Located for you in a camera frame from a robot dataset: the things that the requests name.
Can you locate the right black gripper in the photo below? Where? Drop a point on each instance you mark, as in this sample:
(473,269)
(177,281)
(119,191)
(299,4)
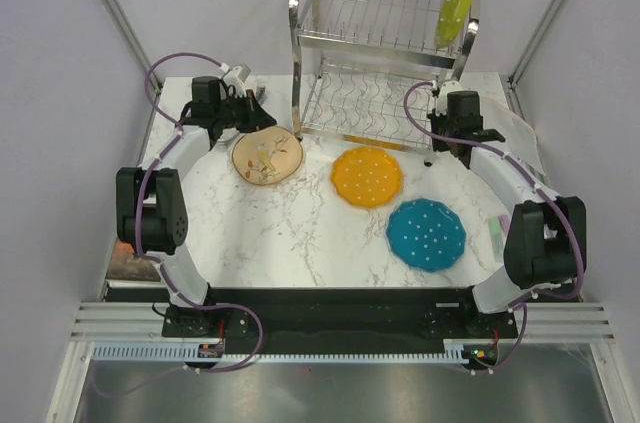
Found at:
(436,120)

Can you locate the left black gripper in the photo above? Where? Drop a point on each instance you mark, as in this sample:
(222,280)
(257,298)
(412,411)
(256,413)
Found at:
(256,117)

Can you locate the blue polka dot plate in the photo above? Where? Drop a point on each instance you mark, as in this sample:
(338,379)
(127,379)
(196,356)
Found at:
(426,235)

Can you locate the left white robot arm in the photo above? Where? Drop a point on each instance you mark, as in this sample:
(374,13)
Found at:
(151,213)

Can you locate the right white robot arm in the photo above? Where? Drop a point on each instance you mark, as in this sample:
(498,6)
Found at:
(545,247)

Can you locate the stainless steel dish rack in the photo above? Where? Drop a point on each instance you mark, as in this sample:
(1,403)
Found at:
(364,70)

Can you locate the grey spiral bound booklet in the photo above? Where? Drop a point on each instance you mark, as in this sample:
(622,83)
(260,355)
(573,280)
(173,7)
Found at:
(230,134)

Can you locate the beige bird plate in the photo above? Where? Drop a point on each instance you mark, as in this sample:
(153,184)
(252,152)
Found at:
(268,156)

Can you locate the white cloth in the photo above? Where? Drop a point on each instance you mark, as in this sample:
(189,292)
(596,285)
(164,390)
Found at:
(520,136)

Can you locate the orange polka dot plate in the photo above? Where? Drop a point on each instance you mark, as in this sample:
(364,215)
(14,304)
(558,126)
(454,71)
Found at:
(366,177)

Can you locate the Tale of Two Cities book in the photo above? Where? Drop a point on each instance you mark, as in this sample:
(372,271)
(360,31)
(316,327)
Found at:
(125,269)

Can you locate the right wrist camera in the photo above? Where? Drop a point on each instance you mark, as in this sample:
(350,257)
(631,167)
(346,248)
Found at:
(446,88)

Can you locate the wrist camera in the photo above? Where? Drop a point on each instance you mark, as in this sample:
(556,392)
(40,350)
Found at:
(235,78)
(446,88)

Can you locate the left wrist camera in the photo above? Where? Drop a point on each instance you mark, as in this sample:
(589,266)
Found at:
(235,78)

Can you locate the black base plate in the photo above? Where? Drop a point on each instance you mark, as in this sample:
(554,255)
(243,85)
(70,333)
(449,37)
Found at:
(339,319)

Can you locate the white slotted cable duct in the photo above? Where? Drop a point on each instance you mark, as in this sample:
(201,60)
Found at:
(199,352)

